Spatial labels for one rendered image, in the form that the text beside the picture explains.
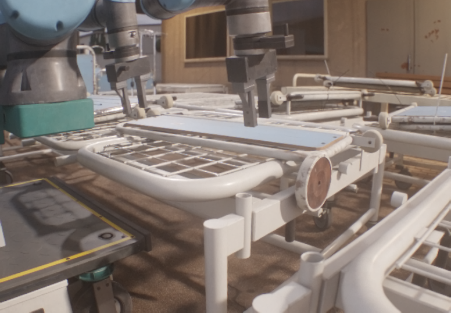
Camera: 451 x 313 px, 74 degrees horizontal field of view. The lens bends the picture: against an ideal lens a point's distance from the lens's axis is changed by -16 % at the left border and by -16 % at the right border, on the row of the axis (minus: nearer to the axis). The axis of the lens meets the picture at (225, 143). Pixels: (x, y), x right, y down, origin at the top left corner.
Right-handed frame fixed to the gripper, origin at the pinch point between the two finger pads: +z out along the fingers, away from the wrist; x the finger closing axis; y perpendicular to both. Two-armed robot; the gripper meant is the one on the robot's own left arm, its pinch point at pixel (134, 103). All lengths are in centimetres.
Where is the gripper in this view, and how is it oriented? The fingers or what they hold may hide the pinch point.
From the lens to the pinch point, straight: 104.0
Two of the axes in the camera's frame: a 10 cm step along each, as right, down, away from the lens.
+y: 8.1, 1.2, -5.7
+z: 1.1, 9.3, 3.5
